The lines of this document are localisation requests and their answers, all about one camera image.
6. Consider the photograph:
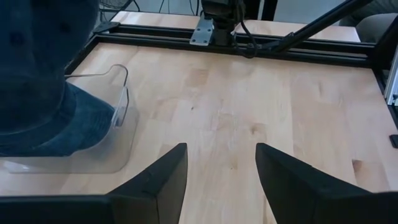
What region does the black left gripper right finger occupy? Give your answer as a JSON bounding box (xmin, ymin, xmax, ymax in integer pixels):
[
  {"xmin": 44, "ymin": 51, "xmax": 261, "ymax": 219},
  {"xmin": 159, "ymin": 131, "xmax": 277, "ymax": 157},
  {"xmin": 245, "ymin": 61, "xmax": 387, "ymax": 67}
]
[{"xmin": 255, "ymin": 142, "xmax": 398, "ymax": 224}]

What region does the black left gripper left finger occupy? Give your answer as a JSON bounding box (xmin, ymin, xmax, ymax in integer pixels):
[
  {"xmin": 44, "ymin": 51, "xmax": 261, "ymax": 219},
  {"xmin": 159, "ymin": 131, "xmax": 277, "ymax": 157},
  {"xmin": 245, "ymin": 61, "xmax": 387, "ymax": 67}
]
[{"xmin": 0, "ymin": 142, "xmax": 188, "ymax": 224}]

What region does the blue denim baseball cap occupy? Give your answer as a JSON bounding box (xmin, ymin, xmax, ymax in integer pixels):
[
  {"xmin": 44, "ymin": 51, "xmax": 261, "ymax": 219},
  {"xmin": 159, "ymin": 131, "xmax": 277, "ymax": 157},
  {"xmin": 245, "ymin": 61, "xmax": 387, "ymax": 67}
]
[
  {"xmin": 0, "ymin": 82, "xmax": 116, "ymax": 157},
  {"xmin": 0, "ymin": 0, "xmax": 100, "ymax": 135}
]

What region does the silver aluminium extrusion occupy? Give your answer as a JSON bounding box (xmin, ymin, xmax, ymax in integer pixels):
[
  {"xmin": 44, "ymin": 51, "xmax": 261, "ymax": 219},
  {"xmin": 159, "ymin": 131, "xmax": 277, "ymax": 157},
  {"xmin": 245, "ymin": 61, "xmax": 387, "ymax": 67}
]
[{"xmin": 384, "ymin": 46, "xmax": 398, "ymax": 106}]

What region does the clear plastic storage bin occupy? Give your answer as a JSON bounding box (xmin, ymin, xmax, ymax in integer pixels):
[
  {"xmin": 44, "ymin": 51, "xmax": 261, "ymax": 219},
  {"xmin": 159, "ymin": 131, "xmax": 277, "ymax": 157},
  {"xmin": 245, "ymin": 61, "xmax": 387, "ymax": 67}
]
[{"xmin": 0, "ymin": 63, "xmax": 140, "ymax": 175}]

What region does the wire fan guard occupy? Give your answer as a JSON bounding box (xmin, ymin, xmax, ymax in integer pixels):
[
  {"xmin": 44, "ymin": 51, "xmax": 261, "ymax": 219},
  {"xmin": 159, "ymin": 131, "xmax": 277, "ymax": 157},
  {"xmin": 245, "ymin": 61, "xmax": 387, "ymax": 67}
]
[{"xmin": 99, "ymin": 0, "xmax": 133, "ymax": 12}]

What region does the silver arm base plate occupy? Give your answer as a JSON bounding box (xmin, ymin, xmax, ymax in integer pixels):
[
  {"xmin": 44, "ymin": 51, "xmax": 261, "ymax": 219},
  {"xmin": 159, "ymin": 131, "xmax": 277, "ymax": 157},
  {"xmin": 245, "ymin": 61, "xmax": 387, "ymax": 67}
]
[{"xmin": 189, "ymin": 17, "xmax": 215, "ymax": 47}]

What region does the black diagonal frame brace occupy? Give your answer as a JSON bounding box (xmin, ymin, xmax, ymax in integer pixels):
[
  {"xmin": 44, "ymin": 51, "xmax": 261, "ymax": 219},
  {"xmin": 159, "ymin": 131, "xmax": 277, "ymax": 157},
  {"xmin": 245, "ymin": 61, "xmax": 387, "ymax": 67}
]
[{"xmin": 270, "ymin": 0, "xmax": 374, "ymax": 53}]

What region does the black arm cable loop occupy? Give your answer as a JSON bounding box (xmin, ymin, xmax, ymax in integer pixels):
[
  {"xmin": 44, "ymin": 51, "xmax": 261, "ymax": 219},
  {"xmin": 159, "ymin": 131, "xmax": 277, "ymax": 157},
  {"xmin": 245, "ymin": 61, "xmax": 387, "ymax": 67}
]
[{"xmin": 231, "ymin": 21, "xmax": 259, "ymax": 59}]

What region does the grey upholstered chair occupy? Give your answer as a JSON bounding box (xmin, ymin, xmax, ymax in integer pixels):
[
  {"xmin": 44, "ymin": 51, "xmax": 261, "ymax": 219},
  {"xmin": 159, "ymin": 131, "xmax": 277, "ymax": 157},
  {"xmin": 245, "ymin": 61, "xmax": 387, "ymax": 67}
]
[{"xmin": 338, "ymin": 0, "xmax": 398, "ymax": 43}]

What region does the black aluminium table frame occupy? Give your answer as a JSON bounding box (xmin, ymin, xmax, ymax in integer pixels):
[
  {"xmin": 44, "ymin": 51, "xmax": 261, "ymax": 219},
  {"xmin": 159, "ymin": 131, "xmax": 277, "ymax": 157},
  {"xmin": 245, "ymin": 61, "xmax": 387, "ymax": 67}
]
[{"xmin": 64, "ymin": 12, "xmax": 398, "ymax": 131}]

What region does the wooden neighbouring table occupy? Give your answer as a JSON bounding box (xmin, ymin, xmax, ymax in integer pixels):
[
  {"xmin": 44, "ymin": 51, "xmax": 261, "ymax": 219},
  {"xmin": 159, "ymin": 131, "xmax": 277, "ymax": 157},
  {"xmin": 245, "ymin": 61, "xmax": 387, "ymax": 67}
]
[{"xmin": 111, "ymin": 11, "xmax": 361, "ymax": 43}]

